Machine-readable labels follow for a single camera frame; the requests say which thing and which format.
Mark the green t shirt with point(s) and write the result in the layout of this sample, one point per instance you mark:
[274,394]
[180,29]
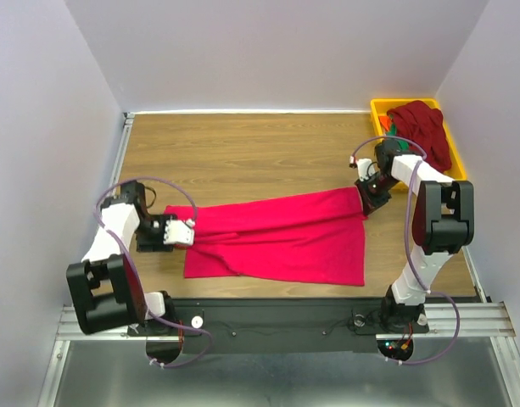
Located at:
[393,132]

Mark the pink t shirt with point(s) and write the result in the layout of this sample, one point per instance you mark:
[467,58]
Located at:
[315,237]

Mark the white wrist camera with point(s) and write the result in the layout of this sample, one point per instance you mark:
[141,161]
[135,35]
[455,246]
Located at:
[364,167]
[179,232]

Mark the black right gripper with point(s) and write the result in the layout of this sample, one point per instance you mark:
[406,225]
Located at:
[371,203]

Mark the aluminium right side rail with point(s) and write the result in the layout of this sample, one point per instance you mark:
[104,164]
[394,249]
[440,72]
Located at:
[484,297]

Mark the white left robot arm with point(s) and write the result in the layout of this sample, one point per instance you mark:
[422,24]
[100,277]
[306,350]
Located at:
[105,291]

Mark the orange t shirt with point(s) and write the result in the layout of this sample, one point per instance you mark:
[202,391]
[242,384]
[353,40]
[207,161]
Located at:
[385,122]

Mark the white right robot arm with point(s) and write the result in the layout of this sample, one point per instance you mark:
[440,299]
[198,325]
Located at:
[439,220]

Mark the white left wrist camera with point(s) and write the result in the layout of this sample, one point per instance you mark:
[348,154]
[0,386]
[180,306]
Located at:
[179,232]

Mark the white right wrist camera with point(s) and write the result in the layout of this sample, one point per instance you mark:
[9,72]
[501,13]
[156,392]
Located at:
[364,167]

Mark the dark red t shirt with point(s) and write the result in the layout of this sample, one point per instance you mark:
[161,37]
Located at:
[423,125]

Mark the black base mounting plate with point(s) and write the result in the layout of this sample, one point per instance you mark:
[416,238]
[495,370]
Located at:
[282,325]

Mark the yellow plastic bin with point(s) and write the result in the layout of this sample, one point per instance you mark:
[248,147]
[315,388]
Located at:
[380,106]

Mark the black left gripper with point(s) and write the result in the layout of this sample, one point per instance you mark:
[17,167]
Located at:
[154,244]

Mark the aluminium front rail frame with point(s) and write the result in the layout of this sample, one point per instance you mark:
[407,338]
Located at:
[468,357]

